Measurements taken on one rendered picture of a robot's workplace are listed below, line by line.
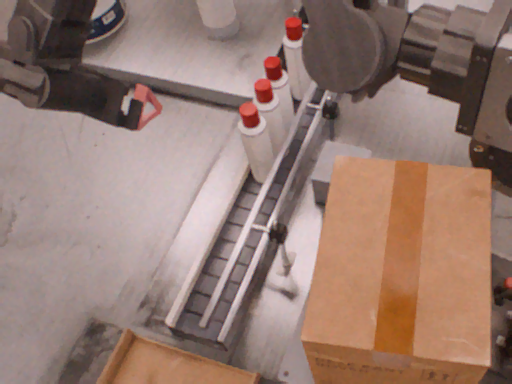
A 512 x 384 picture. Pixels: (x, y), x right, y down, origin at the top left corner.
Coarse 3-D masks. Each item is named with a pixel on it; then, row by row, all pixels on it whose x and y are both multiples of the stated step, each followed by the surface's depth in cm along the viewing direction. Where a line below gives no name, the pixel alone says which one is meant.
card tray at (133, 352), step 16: (128, 336) 100; (128, 352) 101; (144, 352) 101; (160, 352) 100; (176, 352) 100; (112, 368) 98; (128, 368) 99; (144, 368) 99; (160, 368) 99; (176, 368) 99; (192, 368) 98; (208, 368) 98; (224, 368) 98
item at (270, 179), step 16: (304, 96) 115; (304, 112) 114; (288, 144) 109; (272, 176) 104; (256, 208) 101; (240, 240) 97; (224, 272) 94; (224, 288) 93; (208, 304) 91; (208, 320) 90
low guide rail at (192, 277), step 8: (288, 80) 124; (248, 160) 113; (248, 168) 113; (240, 176) 111; (240, 184) 110; (232, 192) 109; (232, 200) 108; (224, 208) 107; (224, 216) 106; (216, 224) 105; (216, 232) 105; (208, 240) 103; (208, 248) 103; (200, 256) 101; (200, 264) 101; (192, 272) 100; (192, 280) 99; (184, 288) 98; (184, 296) 98; (176, 304) 97; (184, 304) 98; (176, 312) 96; (168, 320) 95; (176, 320) 97
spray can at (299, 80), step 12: (288, 24) 109; (300, 24) 109; (288, 36) 111; (300, 36) 111; (288, 48) 112; (300, 48) 112; (288, 60) 115; (300, 60) 115; (288, 72) 119; (300, 72) 117; (300, 84) 120; (300, 96) 124
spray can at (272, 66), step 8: (272, 56) 104; (264, 64) 103; (272, 64) 103; (280, 64) 104; (272, 72) 104; (280, 72) 105; (272, 80) 106; (280, 80) 106; (280, 88) 106; (288, 88) 108; (280, 96) 108; (288, 96) 110; (288, 104) 111; (288, 112) 113; (288, 120) 115; (288, 128) 117
